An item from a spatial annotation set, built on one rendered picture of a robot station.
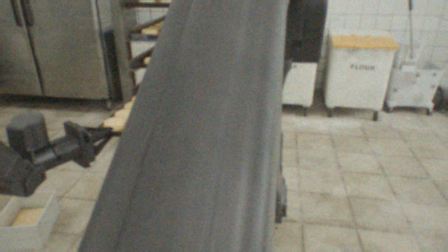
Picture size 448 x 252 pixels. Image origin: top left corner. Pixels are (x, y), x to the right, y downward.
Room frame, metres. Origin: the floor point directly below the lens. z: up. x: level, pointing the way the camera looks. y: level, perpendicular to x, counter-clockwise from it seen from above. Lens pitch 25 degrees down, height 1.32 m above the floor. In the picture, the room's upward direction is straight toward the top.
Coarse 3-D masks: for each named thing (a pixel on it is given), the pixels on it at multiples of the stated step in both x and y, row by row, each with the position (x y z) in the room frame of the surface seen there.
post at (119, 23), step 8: (112, 0) 1.02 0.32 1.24; (112, 8) 1.02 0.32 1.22; (112, 16) 1.02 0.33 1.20; (120, 16) 1.01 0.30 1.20; (120, 24) 1.02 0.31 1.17; (120, 32) 1.02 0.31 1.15; (120, 40) 1.02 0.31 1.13; (120, 48) 1.02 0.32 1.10; (128, 48) 1.04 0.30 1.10; (120, 56) 1.02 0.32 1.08; (128, 56) 1.03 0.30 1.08; (120, 64) 1.02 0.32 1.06; (120, 72) 1.02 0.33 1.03; (128, 72) 1.02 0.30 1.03; (120, 80) 1.02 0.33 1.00; (128, 80) 1.02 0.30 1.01; (128, 88) 1.02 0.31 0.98; (128, 96) 1.02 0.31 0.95
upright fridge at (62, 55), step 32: (0, 0) 3.23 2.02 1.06; (32, 0) 3.17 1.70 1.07; (64, 0) 3.12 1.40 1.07; (96, 0) 3.15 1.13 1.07; (0, 32) 3.24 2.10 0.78; (32, 32) 3.19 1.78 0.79; (64, 32) 3.13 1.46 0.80; (96, 32) 3.08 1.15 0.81; (0, 64) 3.25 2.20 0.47; (32, 64) 3.20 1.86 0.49; (64, 64) 3.15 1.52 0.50; (96, 64) 3.09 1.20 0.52; (0, 96) 3.40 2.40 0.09; (64, 96) 3.23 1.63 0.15; (96, 96) 3.10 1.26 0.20
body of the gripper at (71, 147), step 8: (64, 128) 0.70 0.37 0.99; (72, 128) 0.67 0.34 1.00; (80, 128) 0.66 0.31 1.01; (64, 136) 0.67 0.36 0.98; (72, 136) 0.67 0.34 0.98; (80, 136) 0.66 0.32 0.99; (48, 144) 0.63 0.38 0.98; (56, 144) 0.63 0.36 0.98; (64, 144) 0.64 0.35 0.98; (72, 144) 0.65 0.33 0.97; (80, 144) 0.66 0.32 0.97; (56, 152) 0.62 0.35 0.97; (64, 152) 0.63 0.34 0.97; (72, 152) 0.64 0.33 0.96; (80, 152) 0.66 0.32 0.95; (64, 160) 0.63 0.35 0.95; (72, 160) 0.69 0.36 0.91; (80, 160) 0.67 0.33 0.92
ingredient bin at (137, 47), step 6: (132, 42) 3.29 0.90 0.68; (138, 42) 3.28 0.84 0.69; (144, 42) 3.27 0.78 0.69; (150, 42) 3.27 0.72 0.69; (132, 48) 3.30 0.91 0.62; (138, 48) 3.29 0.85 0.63; (144, 48) 3.28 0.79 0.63; (132, 54) 3.31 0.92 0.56; (138, 72) 3.30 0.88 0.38; (144, 72) 3.30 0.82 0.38; (138, 78) 3.31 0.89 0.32
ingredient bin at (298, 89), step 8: (296, 64) 3.05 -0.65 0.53; (304, 64) 3.04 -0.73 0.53; (312, 64) 3.03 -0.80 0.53; (288, 72) 3.07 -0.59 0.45; (296, 72) 3.05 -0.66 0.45; (304, 72) 3.04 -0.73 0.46; (312, 72) 3.04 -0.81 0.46; (288, 80) 3.07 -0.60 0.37; (296, 80) 3.05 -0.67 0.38; (304, 80) 3.04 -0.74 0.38; (312, 80) 3.04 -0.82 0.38; (288, 88) 3.07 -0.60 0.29; (296, 88) 3.06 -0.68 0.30; (304, 88) 3.05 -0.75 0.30; (312, 88) 3.05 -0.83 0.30; (288, 96) 3.07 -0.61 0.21; (296, 96) 3.06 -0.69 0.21; (304, 96) 3.05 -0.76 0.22; (312, 96) 3.06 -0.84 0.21; (304, 104) 3.06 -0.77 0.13; (304, 112) 3.04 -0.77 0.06
